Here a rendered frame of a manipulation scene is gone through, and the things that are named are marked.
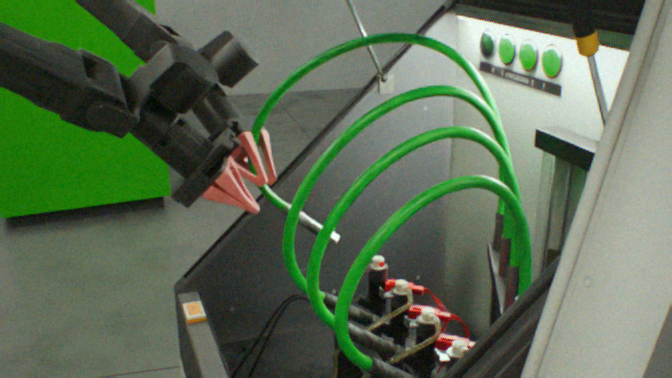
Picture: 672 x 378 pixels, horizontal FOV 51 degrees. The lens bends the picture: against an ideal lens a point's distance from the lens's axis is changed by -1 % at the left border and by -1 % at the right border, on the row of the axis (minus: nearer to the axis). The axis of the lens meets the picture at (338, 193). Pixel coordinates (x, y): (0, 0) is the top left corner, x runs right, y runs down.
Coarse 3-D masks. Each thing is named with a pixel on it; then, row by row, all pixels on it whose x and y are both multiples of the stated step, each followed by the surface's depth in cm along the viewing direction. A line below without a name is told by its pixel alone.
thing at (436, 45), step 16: (336, 48) 99; (352, 48) 99; (432, 48) 98; (448, 48) 98; (304, 64) 100; (320, 64) 100; (464, 64) 98; (288, 80) 101; (480, 80) 99; (272, 96) 102; (496, 112) 100; (256, 128) 103; (256, 144) 105; (256, 176) 106; (272, 192) 107
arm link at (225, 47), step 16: (224, 32) 105; (160, 48) 104; (208, 48) 105; (224, 48) 105; (240, 48) 104; (224, 64) 104; (240, 64) 104; (256, 64) 106; (224, 80) 105; (240, 80) 107
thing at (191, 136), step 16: (176, 128) 85; (192, 128) 87; (160, 144) 85; (176, 144) 85; (192, 144) 86; (208, 144) 88; (224, 144) 85; (176, 160) 86; (192, 160) 86; (208, 160) 86; (192, 176) 86; (176, 192) 87
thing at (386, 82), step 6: (348, 0) 120; (354, 12) 121; (354, 18) 121; (360, 24) 122; (360, 30) 122; (372, 54) 124; (372, 60) 125; (378, 66) 125; (378, 72) 126; (378, 78) 126; (384, 78) 126; (390, 78) 126; (384, 84) 126; (390, 84) 127; (384, 90) 127; (390, 90) 127
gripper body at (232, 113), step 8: (216, 96) 105; (224, 96) 107; (200, 104) 105; (208, 104) 105; (216, 104) 105; (224, 104) 105; (232, 104) 107; (200, 112) 105; (208, 112) 105; (216, 112) 105; (224, 112) 105; (232, 112) 105; (200, 120) 106; (208, 120) 105; (216, 120) 105; (224, 120) 104; (232, 120) 102; (208, 128) 106; (216, 128) 105; (224, 128) 101; (232, 128) 102; (216, 136) 103
